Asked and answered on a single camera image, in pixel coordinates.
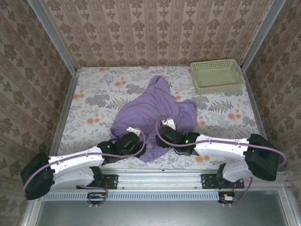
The purple t-shirt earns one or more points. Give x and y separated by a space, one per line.
145 110

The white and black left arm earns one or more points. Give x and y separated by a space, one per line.
75 160

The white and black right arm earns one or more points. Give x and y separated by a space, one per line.
218 149

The small black connector board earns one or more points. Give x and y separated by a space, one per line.
227 198
96 196

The floral print tablecloth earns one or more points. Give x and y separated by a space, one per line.
94 94

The grey metal panel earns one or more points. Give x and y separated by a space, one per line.
152 214

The pale green plastic basket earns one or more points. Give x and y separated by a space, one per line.
216 77

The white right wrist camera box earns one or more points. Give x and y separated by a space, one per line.
169 123

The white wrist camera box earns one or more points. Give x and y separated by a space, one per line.
131 130
169 123

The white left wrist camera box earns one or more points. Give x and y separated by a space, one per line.
131 130

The aluminium front rail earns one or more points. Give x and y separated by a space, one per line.
160 179

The aluminium table side rail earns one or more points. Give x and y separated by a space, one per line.
255 106
67 103

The aluminium frame post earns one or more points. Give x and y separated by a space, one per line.
262 35
51 35

